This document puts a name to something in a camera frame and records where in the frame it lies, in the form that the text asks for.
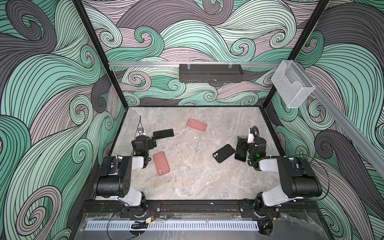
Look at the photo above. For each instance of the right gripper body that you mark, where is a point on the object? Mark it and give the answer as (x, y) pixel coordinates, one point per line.
(243, 147)

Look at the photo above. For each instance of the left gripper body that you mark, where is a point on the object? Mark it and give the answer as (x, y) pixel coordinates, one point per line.
(151, 142)

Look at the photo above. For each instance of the black phone case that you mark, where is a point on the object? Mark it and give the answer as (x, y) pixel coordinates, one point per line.
(223, 153)

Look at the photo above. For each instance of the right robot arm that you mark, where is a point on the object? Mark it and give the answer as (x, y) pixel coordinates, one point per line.
(298, 180)

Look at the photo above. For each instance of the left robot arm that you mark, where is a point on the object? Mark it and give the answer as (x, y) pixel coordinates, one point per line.
(113, 181)

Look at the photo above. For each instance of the pink phone case near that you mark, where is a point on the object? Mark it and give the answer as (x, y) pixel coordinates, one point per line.
(161, 163)

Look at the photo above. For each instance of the pink phone case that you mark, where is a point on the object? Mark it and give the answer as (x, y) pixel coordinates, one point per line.
(161, 163)
(197, 125)

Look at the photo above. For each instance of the pink phone case far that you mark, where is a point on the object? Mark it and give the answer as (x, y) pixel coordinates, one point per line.
(197, 125)

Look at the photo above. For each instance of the purple-edged black smartphone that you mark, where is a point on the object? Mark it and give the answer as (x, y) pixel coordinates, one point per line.
(241, 150)

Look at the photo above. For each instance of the clear acrylic wall holder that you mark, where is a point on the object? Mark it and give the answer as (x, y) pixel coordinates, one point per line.
(292, 83)

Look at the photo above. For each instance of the black wall tray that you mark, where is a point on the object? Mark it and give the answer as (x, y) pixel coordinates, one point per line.
(210, 73)

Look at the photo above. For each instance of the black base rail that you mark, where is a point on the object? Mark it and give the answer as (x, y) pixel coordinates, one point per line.
(244, 207)

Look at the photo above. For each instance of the aluminium wall rail back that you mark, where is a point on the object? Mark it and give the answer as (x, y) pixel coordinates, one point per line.
(152, 64)

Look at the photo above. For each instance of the aluminium wall rail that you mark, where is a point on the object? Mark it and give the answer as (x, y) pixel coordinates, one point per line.
(152, 64)
(331, 97)

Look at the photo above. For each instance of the white slotted cable duct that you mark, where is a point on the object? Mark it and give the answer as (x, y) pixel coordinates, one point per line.
(175, 226)

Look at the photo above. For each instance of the aluminium wall rail right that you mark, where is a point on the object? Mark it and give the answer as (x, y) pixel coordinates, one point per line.
(331, 97)

